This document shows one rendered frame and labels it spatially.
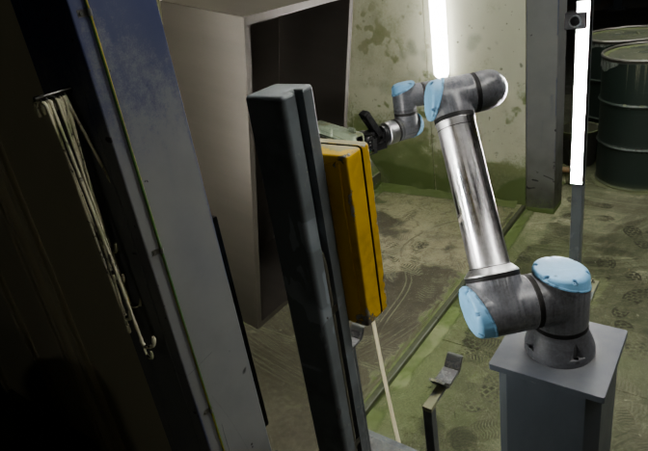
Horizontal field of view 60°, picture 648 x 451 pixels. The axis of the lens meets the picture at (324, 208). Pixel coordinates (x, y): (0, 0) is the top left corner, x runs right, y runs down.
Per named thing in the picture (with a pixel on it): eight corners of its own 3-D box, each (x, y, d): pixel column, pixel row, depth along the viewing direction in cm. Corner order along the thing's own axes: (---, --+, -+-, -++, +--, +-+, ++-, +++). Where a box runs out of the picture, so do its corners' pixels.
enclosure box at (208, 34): (194, 295, 240) (159, 0, 179) (281, 232, 283) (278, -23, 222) (257, 330, 224) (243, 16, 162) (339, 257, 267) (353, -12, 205)
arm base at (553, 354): (602, 336, 165) (604, 308, 161) (585, 377, 152) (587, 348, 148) (535, 320, 176) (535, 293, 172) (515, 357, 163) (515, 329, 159)
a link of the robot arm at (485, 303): (546, 331, 148) (479, 62, 158) (481, 344, 147) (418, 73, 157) (524, 328, 163) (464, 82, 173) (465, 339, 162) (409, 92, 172)
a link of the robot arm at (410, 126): (409, 109, 229) (412, 133, 232) (385, 117, 223) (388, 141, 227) (424, 111, 221) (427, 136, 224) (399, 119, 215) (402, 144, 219)
